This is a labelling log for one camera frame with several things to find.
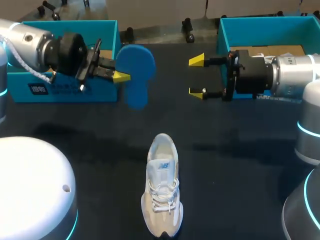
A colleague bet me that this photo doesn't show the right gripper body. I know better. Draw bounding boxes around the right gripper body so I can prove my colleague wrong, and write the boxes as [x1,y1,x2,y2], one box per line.
[221,49,274,102]

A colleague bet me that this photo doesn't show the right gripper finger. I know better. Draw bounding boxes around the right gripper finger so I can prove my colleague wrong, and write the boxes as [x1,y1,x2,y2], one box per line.
[188,86,225,100]
[188,52,230,68]

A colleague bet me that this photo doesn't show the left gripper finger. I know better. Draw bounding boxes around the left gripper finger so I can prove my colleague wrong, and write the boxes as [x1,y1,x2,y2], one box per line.
[98,56,117,70]
[96,65,132,84]

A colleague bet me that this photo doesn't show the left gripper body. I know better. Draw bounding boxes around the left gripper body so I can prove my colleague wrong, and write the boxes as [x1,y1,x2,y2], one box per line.
[47,32,103,88]

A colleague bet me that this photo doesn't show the blue and black insole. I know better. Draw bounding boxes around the blue and black insole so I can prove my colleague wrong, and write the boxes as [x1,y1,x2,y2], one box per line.
[115,44,157,111]

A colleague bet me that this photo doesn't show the teal box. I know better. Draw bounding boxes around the teal box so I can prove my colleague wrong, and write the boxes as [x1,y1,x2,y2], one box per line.
[215,16,320,104]
[6,19,123,103]

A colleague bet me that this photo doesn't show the white and beige sneaker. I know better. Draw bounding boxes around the white and beige sneaker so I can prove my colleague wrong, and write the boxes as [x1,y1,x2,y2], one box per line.
[140,133,185,238]

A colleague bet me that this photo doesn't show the white cable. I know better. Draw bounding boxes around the white cable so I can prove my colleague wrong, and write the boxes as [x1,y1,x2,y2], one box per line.
[0,33,55,85]

